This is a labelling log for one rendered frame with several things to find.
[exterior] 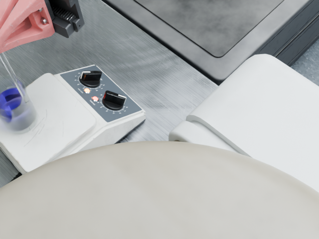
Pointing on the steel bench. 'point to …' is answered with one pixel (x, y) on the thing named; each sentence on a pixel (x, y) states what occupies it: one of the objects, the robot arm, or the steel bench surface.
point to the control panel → (97, 106)
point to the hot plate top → (49, 124)
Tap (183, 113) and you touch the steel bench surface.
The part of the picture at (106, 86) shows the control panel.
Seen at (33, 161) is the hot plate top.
